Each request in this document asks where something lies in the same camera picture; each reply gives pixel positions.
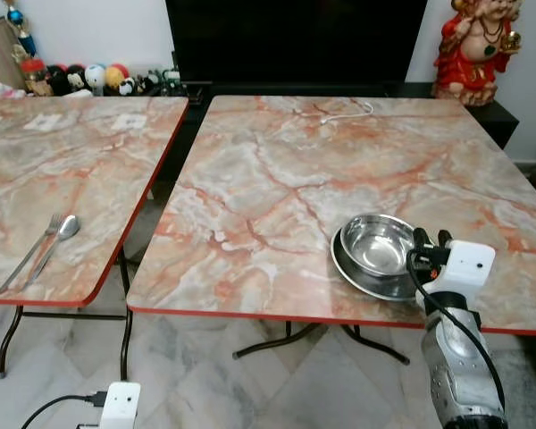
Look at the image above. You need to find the large marble folding table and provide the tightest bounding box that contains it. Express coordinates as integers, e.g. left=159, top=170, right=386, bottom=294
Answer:
left=127, top=94, right=536, bottom=366

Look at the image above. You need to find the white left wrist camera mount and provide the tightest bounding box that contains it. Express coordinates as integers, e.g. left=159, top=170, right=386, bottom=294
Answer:
left=98, top=382, right=142, bottom=429

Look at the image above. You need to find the blue hanging ornament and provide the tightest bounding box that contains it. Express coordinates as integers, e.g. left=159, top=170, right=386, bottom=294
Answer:
left=4, top=0, right=38, bottom=57

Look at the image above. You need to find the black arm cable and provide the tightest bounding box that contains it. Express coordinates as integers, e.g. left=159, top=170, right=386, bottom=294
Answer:
left=20, top=390, right=109, bottom=429
left=406, top=248, right=507, bottom=414

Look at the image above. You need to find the steel spoon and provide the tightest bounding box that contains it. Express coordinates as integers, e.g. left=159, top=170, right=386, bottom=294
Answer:
left=27, top=214, right=81, bottom=287

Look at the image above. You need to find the steel bowl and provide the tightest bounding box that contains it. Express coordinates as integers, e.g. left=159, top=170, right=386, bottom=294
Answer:
left=339, top=214, right=419, bottom=279

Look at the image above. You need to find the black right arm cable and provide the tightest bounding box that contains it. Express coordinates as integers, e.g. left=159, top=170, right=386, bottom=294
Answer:
left=406, top=248, right=507, bottom=414

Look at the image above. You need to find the small marble folding table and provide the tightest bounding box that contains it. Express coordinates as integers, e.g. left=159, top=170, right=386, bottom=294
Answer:
left=0, top=97, right=189, bottom=381

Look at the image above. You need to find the black television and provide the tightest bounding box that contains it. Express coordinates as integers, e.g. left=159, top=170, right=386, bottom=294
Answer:
left=165, top=0, right=429, bottom=87

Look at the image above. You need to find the red laughing figurine statue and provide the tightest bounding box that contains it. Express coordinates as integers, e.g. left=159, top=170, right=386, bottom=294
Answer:
left=432, top=0, right=524, bottom=107

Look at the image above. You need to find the steel fork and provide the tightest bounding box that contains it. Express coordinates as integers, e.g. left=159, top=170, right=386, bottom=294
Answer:
left=0, top=213, right=65, bottom=296

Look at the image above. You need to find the black plush toy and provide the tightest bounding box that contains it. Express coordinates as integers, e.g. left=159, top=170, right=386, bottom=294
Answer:
left=48, top=63, right=89, bottom=97

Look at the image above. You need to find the white blue plush ball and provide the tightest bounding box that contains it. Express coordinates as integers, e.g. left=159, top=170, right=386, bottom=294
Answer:
left=84, top=62, right=107, bottom=92

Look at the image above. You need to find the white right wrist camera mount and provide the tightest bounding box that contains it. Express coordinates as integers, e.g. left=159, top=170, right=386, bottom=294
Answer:
left=425, top=240, right=498, bottom=311

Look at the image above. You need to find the white cable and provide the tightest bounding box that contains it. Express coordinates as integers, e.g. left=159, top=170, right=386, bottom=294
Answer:
left=316, top=99, right=375, bottom=124

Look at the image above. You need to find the red capped toy figure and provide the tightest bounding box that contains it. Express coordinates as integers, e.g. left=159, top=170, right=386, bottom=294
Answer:
left=21, top=57, right=54, bottom=97

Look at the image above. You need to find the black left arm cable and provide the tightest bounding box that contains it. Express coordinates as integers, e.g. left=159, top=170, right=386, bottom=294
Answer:
left=20, top=390, right=109, bottom=429

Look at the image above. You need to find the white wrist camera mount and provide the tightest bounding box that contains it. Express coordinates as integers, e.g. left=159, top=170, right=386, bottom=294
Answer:
left=425, top=240, right=498, bottom=311
left=98, top=382, right=142, bottom=429

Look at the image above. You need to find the steel plate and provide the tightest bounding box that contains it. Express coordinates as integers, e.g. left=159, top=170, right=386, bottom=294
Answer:
left=330, top=227, right=431, bottom=303

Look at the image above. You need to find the orange yellow plush ball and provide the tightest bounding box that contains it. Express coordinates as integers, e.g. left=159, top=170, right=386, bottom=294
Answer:
left=105, top=62, right=131, bottom=90

